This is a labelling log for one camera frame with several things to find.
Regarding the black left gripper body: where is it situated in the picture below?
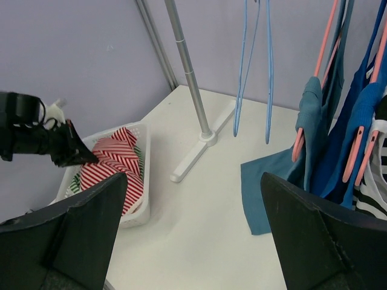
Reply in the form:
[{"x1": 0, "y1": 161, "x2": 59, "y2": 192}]
[{"x1": 1, "y1": 92, "x2": 73, "y2": 162}]

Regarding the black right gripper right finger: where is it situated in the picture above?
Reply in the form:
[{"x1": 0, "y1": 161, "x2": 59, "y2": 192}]
[{"x1": 261, "y1": 173, "x2": 386, "y2": 289}]

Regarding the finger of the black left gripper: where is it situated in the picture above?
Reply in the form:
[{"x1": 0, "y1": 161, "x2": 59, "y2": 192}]
[{"x1": 50, "y1": 119, "x2": 99, "y2": 167}]

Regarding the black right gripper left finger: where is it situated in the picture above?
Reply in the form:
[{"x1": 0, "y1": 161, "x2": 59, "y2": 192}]
[{"x1": 1, "y1": 173, "x2": 127, "y2": 289}]

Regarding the red striped tank top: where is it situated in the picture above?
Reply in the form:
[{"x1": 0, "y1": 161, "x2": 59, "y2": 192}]
[{"x1": 80, "y1": 127, "x2": 144, "y2": 215}]

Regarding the pink hanger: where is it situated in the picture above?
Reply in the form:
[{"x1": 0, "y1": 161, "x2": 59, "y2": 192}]
[
  {"x1": 354, "y1": 120, "x2": 380, "y2": 186},
  {"x1": 342, "y1": 28, "x2": 386, "y2": 183},
  {"x1": 291, "y1": 0, "x2": 342, "y2": 163}
]

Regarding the grey-blue tank top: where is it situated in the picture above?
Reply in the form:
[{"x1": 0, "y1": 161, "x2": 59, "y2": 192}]
[{"x1": 241, "y1": 1, "x2": 354, "y2": 236}]

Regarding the light blue hanger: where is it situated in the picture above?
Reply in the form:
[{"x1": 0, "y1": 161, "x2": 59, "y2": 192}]
[
  {"x1": 265, "y1": 0, "x2": 274, "y2": 144},
  {"x1": 233, "y1": 1, "x2": 261, "y2": 137}
]

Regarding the black and white striped top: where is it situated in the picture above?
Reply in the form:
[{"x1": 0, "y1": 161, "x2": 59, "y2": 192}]
[{"x1": 353, "y1": 93, "x2": 386, "y2": 220}]

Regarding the bright blue tank top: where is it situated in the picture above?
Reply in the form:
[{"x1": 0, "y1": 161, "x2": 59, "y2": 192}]
[{"x1": 310, "y1": 1, "x2": 386, "y2": 210}]

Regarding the white plastic basket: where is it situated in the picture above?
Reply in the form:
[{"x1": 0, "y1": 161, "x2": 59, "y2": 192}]
[{"x1": 54, "y1": 122, "x2": 151, "y2": 228}]

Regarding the silver and white clothes rack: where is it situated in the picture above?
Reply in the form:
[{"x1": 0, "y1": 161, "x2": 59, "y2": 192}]
[{"x1": 164, "y1": 0, "x2": 235, "y2": 183}]

